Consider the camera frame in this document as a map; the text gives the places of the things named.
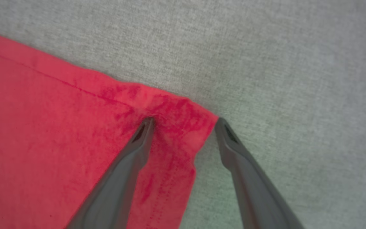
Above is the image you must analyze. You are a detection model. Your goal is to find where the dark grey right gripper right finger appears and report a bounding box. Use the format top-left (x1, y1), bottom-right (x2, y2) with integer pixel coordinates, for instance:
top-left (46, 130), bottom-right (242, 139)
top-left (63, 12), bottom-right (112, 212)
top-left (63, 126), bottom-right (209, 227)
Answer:
top-left (214, 117), bottom-right (305, 229)

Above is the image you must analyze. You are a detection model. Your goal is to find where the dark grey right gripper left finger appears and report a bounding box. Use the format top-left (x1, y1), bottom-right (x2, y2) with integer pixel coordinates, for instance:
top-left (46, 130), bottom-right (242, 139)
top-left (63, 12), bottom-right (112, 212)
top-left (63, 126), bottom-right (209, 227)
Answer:
top-left (65, 117), bottom-right (156, 229)

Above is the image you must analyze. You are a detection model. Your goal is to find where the red and white garment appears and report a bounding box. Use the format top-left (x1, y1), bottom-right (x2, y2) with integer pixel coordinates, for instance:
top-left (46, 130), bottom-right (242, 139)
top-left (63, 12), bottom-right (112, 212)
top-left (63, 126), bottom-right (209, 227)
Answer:
top-left (0, 29), bottom-right (219, 229)

